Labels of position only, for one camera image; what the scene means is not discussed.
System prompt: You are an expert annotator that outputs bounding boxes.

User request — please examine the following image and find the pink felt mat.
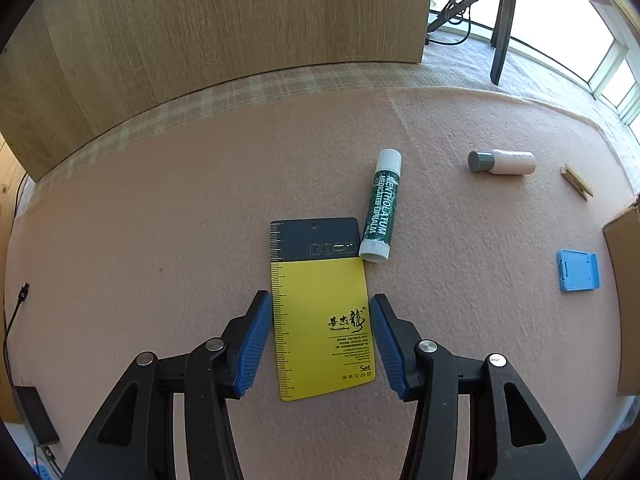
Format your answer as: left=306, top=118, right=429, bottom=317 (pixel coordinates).
left=2, top=84, right=640, bottom=480

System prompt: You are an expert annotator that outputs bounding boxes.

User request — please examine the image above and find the green lip balm stick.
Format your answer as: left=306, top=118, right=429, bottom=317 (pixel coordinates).
left=359, top=148, right=403, bottom=264

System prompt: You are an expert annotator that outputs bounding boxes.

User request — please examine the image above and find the black tripod cable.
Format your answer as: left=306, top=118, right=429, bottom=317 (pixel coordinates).
left=426, top=0, right=493, bottom=47

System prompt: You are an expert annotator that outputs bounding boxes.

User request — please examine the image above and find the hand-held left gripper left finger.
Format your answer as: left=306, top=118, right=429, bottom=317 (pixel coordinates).
left=62, top=290, right=273, bottom=480

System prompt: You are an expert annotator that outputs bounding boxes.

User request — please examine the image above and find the wooden board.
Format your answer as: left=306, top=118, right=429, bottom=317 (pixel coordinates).
left=0, top=0, right=441, bottom=183

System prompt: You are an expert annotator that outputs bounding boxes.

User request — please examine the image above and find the white power strip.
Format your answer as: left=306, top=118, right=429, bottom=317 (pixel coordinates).
left=27, top=444, right=65, bottom=480

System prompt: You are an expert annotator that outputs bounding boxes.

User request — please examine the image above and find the brown cardboard box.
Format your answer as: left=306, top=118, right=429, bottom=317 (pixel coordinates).
left=602, top=195, right=640, bottom=399

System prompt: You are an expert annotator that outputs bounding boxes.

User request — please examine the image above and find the small bottle grey cap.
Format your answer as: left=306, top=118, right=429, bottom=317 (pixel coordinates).
left=467, top=149, right=537, bottom=177

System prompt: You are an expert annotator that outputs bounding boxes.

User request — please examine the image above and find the yellow and black card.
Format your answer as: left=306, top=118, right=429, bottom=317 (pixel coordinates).
left=270, top=217, right=375, bottom=402

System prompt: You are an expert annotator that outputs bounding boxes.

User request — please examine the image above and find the wooden clothespin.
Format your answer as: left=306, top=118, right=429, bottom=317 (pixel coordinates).
left=559, top=162, right=595, bottom=199

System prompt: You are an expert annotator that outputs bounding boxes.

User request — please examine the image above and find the white window frame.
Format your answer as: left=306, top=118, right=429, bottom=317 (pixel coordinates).
left=470, top=0, right=640, bottom=127

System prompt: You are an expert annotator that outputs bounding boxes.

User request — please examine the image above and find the black adapter cable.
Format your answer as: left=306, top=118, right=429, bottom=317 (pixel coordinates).
left=2, top=282, right=32, bottom=388

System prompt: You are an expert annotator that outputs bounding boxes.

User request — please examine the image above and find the black tripod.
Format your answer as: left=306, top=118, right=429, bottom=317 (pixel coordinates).
left=425, top=0, right=532, bottom=86

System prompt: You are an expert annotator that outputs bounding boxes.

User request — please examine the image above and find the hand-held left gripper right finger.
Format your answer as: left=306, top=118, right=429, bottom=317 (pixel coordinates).
left=367, top=293, right=583, bottom=480

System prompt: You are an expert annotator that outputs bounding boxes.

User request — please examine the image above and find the blue phone stand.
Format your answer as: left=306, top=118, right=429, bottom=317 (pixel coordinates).
left=556, top=249, right=600, bottom=293

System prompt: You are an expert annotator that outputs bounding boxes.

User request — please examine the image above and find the black power adapter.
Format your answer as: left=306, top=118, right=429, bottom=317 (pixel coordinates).
left=12, top=385, right=61, bottom=446

